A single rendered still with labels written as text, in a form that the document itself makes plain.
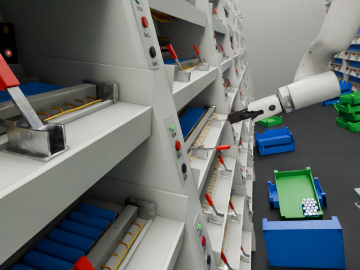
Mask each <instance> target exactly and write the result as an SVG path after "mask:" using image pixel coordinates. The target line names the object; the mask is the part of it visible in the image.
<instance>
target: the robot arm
mask: <svg viewBox="0 0 360 270"><path fill-rule="evenodd" d="M359 28H360V0H333V1H332V3H331V5H330V8H329V10H328V12H327V15H326V18H325V20H324V23H323V25H322V27H321V30H320V32H319V34H318V36H317V37H316V39H315V40H314V41H313V42H312V43H311V44H310V45H309V47H308V48H307V50H306V52H305V53H304V55H303V57H302V59H301V61H300V64H299V66H298V69H297V71H296V74H295V76H294V81H293V83H292V84H290V85H287V86H284V87H281V88H279V92H277V91H275V92H276V94H275V95H272V96H268V97H265V98H263V99H260V100H257V101H254V102H252V103H250V104H249V105H248V107H247V108H244V109H242V110H240V111H236V112H232V113H230V114H228V119H229V122H230V124H234V123H237V122H240V121H243V120H245V119H249V118H251V121H252V122H254V123H255V122H257V121H260V120H262V119H265V118H268V117H271V116H273V115H276V114H278V113H280V112H283V113H284V110H285V111H286V112H287V113H289V112H292V111H295V110H298V109H302V108H305V107H308V106H311V105H313V104H316V103H320V102H323V101H326V100H329V99H332V98H335V97H338V96H340V93H341V90H340V84H339V81H338V79H337V77H336V75H335V73H334V72H333V71H332V70H328V71H325V72H324V69H325V68H326V66H327V65H328V63H329V62H330V61H331V59H332V58H333V57H334V56H335V55H337V54H338V53H340V52H342V51H344V50H346V49H347V48H348V47H349V46H350V45H351V43H352V42H353V40H354V38H355V36H356V34H357V32H358V30H359Z"/></svg>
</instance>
